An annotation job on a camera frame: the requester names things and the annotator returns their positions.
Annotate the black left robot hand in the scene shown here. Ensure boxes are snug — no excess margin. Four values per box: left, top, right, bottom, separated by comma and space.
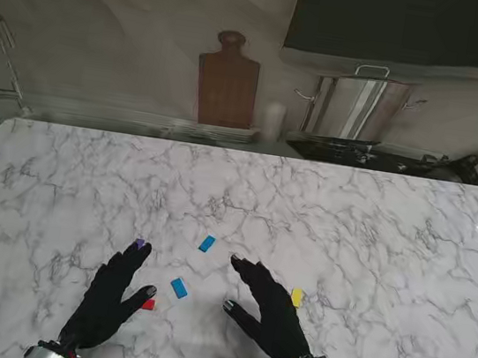
57, 230, 165, 358

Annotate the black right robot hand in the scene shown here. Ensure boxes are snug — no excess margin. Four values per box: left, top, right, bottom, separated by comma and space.
215, 252, 328, 358

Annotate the yellow domino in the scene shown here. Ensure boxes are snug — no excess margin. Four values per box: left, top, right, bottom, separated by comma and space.
288, 287, 304, 309

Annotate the blue domino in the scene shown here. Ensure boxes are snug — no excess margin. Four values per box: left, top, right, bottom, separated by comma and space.
168, 275, 191, 301
198, 235, 218, 255

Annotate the steel kitchen sink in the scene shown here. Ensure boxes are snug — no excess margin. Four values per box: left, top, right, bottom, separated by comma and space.
24, 107, 171, 140

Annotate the black gas stove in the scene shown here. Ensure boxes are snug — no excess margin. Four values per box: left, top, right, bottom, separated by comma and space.
284, 130, 435, 178

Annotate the stack of white plates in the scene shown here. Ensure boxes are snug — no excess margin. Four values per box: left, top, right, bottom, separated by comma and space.
180, 118, 261, 148

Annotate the white cylindrical candle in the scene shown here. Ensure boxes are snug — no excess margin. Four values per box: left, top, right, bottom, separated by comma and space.
260, 100, 288, 144

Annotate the large steel stock pot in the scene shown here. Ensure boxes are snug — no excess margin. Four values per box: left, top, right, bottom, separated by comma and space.
288, 54, 432, 151

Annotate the brown wooden cutting board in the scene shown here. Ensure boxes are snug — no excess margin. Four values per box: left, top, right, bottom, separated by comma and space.
189, 26, 266, 132

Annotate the black frying pan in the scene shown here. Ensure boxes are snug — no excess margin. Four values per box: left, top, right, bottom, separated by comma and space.
419, 146, 478, 186

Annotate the chrome kitchen faucet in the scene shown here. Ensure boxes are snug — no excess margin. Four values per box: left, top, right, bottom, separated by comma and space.
0, 10, 44, 115

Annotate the dark range hood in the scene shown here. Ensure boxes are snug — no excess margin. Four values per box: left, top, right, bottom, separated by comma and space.
282, 0, 478, 76

